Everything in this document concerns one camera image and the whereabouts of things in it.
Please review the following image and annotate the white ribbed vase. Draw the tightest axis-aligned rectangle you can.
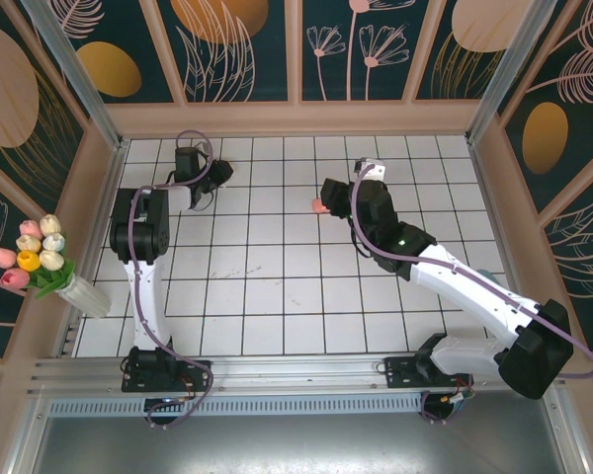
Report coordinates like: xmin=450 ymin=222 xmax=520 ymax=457
xmin=53 ymin=275 xmax=113 ymax=320

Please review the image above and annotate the artificial tulip bouquet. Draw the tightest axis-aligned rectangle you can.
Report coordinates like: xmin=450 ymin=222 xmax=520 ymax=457
xmin=0 ymin=212 xmax=78 ymax=300

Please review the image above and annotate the grey metal panel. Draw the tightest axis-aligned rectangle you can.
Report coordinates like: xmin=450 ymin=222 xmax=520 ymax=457
xmin=29 ymin=414 xmax=589 ymax=474

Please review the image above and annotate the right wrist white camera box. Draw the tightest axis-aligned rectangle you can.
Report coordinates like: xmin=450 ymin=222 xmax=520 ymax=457
xmin=353 ymin=157 xmax=387 ymax=185

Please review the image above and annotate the aluminium frame post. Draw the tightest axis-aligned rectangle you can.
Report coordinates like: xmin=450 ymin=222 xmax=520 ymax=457
xmin=466 ymin=0 xmax=559 ymax=144
xmin=19 ymin=0 xmax=129 ymax=152

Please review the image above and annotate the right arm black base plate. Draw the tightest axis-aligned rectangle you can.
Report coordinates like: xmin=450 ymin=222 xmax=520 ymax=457
xmin=384 ymin=355 xmax=475 ymax=389

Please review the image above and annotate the aluminium mounting rail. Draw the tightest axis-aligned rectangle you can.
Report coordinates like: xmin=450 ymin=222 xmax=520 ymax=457
xmin=27 ymin=349 xmax=569 ymax=399

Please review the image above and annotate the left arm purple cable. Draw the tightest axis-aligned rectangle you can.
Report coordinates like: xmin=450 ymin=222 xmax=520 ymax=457
xmin=127 ymin=129 xmax=216 ymax=430

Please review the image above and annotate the round black cable port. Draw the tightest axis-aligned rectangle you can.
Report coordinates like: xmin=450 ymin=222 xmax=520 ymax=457
xmin=144 ymin=397 xmax=192 ymax=429
xmin=421 ymin=389 xmax=474 ymax=425

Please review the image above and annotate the slotted grey cable duct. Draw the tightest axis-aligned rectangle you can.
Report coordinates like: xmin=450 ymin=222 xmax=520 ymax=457
xmin=46 ymin=392 xmax=550 ymax=419

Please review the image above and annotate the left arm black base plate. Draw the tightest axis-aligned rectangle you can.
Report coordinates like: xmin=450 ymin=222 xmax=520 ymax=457
xmin=122 ymin=358 xmax=213 ymax=394

